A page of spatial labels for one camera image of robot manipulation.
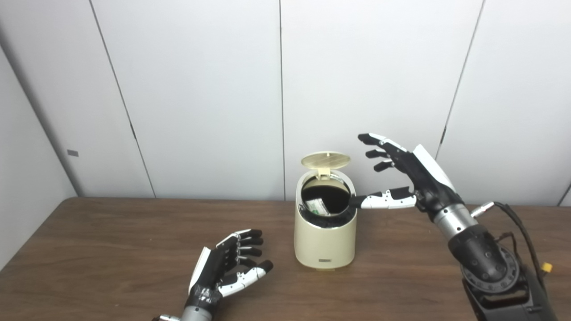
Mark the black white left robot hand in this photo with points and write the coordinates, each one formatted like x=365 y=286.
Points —
x=209 y=272

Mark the round cream bin lid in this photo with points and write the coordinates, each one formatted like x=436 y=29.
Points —
x=325 y=159

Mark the white green milk carton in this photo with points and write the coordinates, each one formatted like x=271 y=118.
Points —
x=317 y=207

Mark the small grey wall tag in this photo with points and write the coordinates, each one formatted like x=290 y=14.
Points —
x=72 y=153

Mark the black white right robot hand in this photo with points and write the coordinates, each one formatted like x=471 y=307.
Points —
x=428 y=183

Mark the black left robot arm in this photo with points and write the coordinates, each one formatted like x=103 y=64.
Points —
x=196 y=314

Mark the cream-colored desktop bin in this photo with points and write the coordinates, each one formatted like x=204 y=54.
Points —
x=325 y=243

